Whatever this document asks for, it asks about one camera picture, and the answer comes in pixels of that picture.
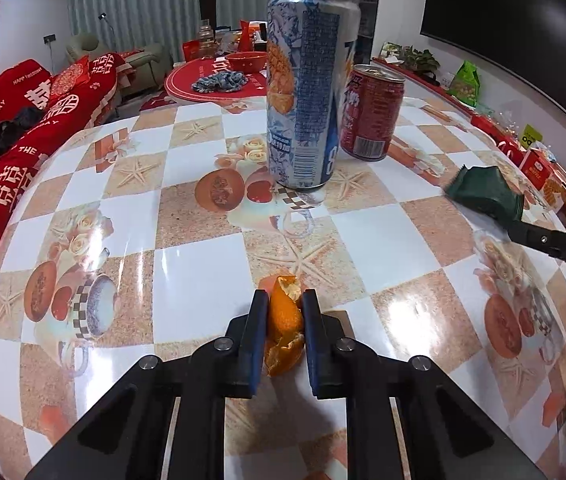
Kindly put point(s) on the red round table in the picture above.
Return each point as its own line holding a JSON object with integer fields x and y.
{"x": 183, "y": 80}

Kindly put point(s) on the large black television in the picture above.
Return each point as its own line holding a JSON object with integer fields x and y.
{"x": 513, "y": 10}

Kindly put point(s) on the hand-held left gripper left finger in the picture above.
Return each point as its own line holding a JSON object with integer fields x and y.
{"x": 258, "y": 342}

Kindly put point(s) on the small green box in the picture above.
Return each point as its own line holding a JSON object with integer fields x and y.
{"x": 532, "y": 136}

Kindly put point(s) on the black cloth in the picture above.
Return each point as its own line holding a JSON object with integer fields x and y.
{"x": 15, "y": 127}

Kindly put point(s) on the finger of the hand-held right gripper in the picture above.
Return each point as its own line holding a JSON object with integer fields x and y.
{"x": 538, "y": 237}

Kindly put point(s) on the green snack bag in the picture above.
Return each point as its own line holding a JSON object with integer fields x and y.
{"x": 464, "y": 85}

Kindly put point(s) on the orange peel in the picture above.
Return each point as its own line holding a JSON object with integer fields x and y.
{"x": 283, "y": 325}

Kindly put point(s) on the red can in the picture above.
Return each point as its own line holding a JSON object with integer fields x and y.
{"x": 370, "y": 115}

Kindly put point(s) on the blue white patterned cloth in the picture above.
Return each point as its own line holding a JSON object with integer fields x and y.
{"x": 220, "y": 81}

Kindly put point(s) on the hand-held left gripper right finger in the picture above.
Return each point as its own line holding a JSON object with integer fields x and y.
{"x": 314, "y": 342}

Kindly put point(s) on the beige armchair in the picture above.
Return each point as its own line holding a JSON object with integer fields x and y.
{"x": 148, "y": 57}

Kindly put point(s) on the glass jar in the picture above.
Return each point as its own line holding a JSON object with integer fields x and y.
{"x": 206, "y": 40}

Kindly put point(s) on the red cookie box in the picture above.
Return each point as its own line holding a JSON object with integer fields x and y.
{"x": 545, "y": 175}

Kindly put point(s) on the sofa with red cover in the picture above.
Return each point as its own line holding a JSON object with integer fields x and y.
{"x": 13, "y": 170}

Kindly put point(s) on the red patterned cushion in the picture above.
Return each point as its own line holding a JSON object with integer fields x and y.
{"x": 68, "y": 82}

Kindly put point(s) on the white printed box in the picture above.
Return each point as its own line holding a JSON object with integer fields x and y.
{"x": 390, "y": 51}

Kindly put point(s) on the red bowl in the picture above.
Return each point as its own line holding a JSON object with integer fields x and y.
{"x": 245, "y": 61}

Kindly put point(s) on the potted green plant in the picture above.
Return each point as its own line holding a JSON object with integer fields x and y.
{"x": 420, "y": 60}

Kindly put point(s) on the tall blue white can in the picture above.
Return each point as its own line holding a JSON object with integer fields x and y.
{"x": 308, "y": 85}

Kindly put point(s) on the green cloth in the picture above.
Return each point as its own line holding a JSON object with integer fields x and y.
{"x": 483, "y": 190}

